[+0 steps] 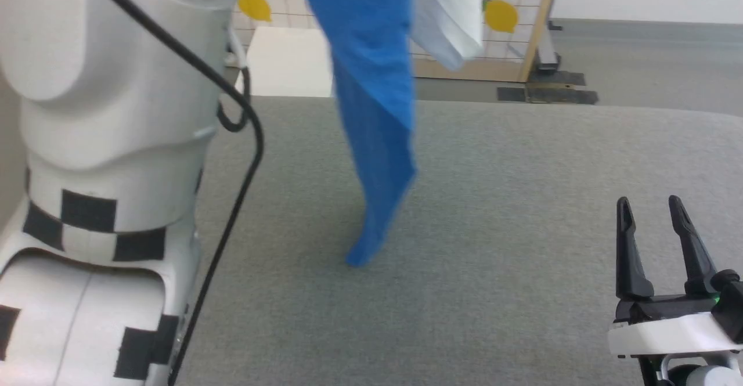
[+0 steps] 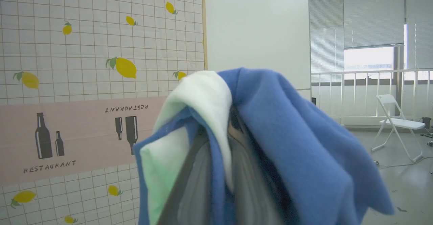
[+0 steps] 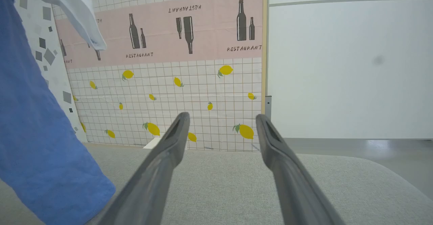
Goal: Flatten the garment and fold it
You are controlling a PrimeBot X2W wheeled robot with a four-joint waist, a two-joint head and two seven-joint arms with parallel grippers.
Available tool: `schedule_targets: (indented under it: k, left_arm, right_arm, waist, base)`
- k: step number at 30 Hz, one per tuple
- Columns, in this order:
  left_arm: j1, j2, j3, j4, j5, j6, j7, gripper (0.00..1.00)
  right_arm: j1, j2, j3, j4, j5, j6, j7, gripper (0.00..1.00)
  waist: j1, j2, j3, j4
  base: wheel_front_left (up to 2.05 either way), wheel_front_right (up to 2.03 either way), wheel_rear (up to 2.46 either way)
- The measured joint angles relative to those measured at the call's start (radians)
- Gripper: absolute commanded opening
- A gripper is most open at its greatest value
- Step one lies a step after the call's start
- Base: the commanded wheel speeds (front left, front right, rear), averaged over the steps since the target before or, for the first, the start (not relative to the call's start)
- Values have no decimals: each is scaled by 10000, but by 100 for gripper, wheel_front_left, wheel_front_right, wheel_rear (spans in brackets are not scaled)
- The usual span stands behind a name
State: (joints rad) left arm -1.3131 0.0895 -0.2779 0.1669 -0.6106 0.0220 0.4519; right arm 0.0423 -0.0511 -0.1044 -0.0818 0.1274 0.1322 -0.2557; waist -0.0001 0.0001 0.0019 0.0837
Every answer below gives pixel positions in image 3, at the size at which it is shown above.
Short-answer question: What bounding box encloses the white panel with grey squares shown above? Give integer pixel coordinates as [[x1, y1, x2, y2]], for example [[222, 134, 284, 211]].
[[14, 0, 88, 143]]

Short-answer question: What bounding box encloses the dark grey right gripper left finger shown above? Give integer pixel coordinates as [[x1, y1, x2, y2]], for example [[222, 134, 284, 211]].
[[98, 112, 190, 225]]

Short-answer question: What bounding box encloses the white flat box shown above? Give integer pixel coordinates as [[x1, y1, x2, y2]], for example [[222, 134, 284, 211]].
[[143, 137, 166, 150]]

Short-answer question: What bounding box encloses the lemon and bottle print backdrop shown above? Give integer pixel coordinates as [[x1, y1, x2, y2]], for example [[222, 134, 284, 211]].
[[52, 0, 269, 152]]

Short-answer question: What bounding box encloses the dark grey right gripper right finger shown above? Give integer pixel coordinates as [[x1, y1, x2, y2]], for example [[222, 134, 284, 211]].
[[256, 114, 345, 225]]

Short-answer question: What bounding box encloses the white and blue shirt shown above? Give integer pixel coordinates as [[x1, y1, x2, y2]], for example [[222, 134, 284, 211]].
[[0, 0, 116, 225]]

